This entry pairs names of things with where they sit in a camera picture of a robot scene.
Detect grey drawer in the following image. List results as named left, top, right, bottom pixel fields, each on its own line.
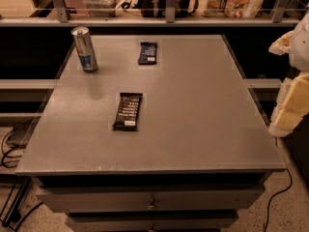
left=66, top=212, right=238, bottom=232
left=37, top=185, right=265, bottom=214

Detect black backpack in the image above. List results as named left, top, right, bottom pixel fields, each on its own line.
left=136, top=0, right=199, bottom=17

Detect lower grey drawer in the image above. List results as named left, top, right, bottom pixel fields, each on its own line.
left=66, top=212, right=238, bottom=232

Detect black cables on left floor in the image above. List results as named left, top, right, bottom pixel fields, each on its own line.
left=0, top=119, right=44, bottom=232

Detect metal shelf rail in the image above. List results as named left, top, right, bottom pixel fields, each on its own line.
left=0, top=0, right=308, bottom=27

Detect upper grey drawer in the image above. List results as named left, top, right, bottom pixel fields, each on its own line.
left=37, top=185, right=265, bottom=214

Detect black rxbar chocolate bar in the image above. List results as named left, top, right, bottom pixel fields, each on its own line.
left=113, top=93, right=143, bottom=131

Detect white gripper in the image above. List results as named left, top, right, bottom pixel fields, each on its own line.
left=268, top=14, right=309, bottom=137

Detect grey drawer cabinet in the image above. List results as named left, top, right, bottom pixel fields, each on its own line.
left=16, top=35, right=285, bottom=217

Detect silver blue energy drink can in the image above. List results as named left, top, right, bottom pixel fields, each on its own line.
left=71, top=26, right=98, bottom=73

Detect dark blue snack bar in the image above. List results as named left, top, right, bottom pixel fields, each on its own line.
left=138, top=42, right=157, bottom=65

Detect black cable on right floor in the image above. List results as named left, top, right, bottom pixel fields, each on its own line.
left=262, top=168, right=294, bottom=232

